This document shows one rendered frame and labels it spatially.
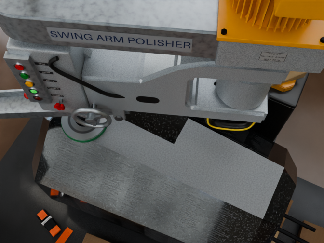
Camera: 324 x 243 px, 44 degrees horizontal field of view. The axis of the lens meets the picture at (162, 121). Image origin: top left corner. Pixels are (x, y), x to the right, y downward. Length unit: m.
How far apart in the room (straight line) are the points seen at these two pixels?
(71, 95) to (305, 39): 0.82
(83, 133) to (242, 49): 0.99
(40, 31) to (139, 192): 0.97
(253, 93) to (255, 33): 0.35
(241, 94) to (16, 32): 0.73
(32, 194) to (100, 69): 1.54
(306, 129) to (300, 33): 1.94
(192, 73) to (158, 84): 0.14
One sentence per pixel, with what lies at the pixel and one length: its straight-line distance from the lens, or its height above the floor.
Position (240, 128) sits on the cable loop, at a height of 0.95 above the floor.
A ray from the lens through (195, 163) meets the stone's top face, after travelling 1.83.
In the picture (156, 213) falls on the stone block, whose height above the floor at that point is 0.71.
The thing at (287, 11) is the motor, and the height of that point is 1.89.
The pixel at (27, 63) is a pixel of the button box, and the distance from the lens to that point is 1.33.
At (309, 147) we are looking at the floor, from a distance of 2.94.
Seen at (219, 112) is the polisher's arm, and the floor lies 1.26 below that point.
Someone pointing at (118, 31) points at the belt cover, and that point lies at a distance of 1.11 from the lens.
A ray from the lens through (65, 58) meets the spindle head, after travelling 1.27.
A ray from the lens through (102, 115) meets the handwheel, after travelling 1.46.
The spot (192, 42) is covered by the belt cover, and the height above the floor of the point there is 1.68.
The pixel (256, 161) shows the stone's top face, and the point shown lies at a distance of 1.87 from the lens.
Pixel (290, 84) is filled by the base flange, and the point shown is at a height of 0.78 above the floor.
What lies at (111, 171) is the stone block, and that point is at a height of 0.77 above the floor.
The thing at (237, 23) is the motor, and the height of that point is 1.74.
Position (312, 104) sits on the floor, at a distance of 3.10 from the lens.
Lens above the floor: 2.57
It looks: 65 degrees down
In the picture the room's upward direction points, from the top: straight up
